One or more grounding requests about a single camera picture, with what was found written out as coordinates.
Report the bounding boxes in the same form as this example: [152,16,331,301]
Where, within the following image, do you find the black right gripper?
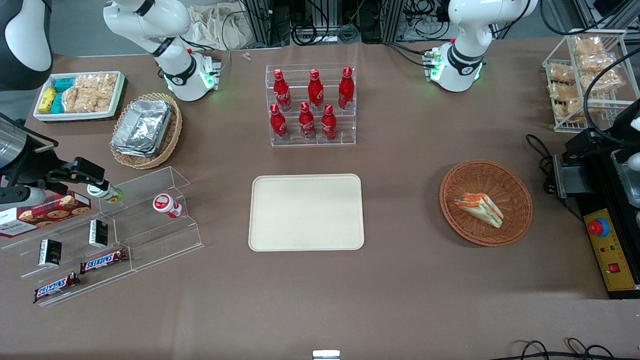
[0,114,106,196]

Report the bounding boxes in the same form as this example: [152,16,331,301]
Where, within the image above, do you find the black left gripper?
[565,100,640,160]

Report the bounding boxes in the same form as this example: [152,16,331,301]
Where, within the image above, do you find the triangular sandwich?
[454,193,504,229]

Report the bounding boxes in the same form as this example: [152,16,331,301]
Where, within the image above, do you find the white rectangular snack tray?
[33,71,127,123]

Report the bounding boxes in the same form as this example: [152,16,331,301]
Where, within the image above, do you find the light wicker basket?
[110,92,183,170]

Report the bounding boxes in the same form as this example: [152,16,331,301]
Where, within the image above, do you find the brown wicker basket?
[439,159,533,247]

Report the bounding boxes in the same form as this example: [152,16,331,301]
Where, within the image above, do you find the beige plastic tray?
[249,174,365,252]

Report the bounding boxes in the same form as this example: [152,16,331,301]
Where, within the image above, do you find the white bottle with green cap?
[87,183,124,205]

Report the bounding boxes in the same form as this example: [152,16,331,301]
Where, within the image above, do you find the grey metal box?
[552,154,596,200]

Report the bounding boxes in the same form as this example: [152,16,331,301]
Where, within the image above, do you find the clear bag of fried snacks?
[548,82,581,103]
[582,70,624,96]
[554,97,586,124]
[571,36,605,56]
[577,52,616,74]
[547,63,576,85]

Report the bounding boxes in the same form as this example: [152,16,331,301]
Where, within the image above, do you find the red cookie box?
[0,191,93,239]

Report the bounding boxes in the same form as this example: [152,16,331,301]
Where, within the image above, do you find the black control box yellow panel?
[552,147,640,301]

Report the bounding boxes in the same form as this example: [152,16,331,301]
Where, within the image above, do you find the steel pan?
[611,149,640,209]

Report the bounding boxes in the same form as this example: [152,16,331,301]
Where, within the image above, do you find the small black box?
[89,219,109,249]
[38,239,63,268]

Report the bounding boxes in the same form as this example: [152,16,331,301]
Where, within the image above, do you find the clear bag of rice crackers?
[78,92,114,114]
[75,74,119,97]
[62,86,81,114]

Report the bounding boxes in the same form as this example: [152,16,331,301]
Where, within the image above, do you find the yellow snack packet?
[38,87,57,114]

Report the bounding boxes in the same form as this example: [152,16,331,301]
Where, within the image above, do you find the stack of foil trays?
[111,99,173,158]

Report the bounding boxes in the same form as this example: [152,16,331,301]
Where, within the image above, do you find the red emergency stop button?
[588,217,610,238]

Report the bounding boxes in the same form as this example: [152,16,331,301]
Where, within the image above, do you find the Snickers bar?
[33,272,81,305]
[80,248,129,275]

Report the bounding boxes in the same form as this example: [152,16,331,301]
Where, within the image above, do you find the small bottle with red lid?
[152,193,184,219]

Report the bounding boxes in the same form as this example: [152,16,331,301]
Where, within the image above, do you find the clear acrylic step display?
[0,166,205,307]

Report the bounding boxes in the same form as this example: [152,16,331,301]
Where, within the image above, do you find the beige cloth bag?
[186,4,252,51]

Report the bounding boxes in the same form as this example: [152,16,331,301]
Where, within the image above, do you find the red cola bottle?
[273,69,293,112]
[321,104,338,141]
[299,101,317,140]
[270,103,289,141]
[338,66,355,110]
[307,69,325,112]

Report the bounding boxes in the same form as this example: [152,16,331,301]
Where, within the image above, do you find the clear acrylic bottle rack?
[265,63,357,147]

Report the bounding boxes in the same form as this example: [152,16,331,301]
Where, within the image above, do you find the white wire rack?
[542,29,640,134]

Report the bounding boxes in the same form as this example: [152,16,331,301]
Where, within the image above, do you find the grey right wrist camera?
[0,186,47,211]

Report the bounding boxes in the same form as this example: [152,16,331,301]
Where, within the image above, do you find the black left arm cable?
[583,47,640,143]

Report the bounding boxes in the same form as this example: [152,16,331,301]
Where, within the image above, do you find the black coiled cable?
[525,133,568,197]

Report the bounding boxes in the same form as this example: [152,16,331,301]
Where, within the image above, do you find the black floor cables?
[500,338,640,360]

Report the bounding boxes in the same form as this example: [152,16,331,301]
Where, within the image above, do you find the equipment rack with cables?
[240,0,453,47]

